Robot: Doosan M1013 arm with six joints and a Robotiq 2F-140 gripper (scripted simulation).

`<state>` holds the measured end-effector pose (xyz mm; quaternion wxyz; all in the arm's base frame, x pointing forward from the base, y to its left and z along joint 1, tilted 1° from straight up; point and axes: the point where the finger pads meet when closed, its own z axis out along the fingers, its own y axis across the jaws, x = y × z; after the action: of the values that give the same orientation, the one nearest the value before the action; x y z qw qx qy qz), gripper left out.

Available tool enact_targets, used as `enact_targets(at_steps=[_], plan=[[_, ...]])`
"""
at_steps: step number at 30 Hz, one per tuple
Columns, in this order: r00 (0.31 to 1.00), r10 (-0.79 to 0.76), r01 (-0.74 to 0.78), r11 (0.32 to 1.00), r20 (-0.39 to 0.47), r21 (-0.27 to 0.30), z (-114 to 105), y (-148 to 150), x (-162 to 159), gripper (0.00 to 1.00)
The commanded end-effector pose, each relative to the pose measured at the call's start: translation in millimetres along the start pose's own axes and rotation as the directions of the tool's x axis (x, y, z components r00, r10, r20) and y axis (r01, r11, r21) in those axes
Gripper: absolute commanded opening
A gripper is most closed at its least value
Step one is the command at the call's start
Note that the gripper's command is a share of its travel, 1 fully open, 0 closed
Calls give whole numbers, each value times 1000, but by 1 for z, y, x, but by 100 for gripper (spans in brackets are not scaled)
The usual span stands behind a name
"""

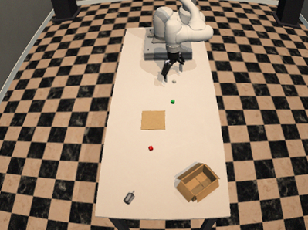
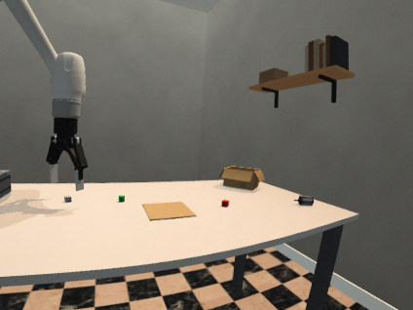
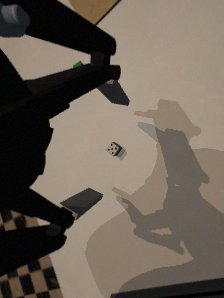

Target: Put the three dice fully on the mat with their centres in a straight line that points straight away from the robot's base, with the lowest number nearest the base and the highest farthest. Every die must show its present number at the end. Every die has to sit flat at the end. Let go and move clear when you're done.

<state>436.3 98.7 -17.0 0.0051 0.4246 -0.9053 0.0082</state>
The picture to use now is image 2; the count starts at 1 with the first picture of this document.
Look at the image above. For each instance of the tan square mat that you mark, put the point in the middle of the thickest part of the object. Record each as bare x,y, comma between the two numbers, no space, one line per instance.
160,211

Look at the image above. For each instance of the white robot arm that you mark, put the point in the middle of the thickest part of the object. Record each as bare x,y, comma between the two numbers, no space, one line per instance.
68,76

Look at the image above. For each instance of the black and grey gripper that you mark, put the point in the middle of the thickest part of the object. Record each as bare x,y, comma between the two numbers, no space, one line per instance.
73,146

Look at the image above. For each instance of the open brown cardboard box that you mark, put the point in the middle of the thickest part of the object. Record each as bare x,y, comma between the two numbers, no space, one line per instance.
236,175

